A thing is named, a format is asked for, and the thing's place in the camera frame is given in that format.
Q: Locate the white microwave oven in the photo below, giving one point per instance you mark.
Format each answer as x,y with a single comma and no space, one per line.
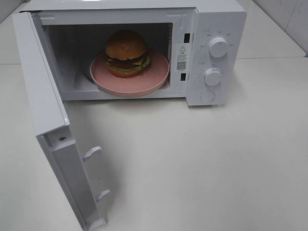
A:
180,30

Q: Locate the white microwave door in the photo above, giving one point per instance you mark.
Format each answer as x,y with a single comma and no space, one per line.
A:
52,125

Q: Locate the lower white microwave knob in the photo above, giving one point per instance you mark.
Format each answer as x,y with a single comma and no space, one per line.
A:
212,76

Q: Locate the glass microwave turntable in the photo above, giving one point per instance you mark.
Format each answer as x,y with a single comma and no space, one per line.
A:
86,72

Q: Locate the white microwave knob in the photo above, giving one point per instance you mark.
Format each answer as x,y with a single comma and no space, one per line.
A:
212,76
218,47

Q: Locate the upper white microwave knob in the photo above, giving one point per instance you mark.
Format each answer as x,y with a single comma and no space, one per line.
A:
218,47

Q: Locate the burger with cheese and lettuce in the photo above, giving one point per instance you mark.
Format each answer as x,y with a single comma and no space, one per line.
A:
127,54

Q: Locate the pink speckled plate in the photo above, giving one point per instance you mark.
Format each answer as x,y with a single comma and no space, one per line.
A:
142,84

